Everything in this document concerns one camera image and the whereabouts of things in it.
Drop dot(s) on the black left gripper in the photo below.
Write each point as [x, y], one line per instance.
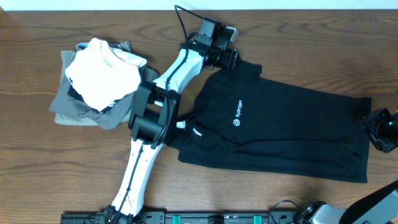
[231, 59]

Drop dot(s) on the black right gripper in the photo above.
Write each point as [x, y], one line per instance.
[373, 120]

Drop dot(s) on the black t-shirt with logo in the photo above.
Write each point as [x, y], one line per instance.
[242, 121]

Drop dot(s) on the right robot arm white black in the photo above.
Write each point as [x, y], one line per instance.
[379, 206]

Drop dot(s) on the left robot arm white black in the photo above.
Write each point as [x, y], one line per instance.
[154, 115]

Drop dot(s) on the white folded t-shirt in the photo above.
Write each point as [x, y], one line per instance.
[102, 74]

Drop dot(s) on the black folded t-shirt in pile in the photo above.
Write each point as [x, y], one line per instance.
[74, 94]

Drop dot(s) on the grey folded t-shirt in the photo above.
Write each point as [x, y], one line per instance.
[146, 73]

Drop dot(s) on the black mounting rail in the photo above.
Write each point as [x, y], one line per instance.
[149, 216]

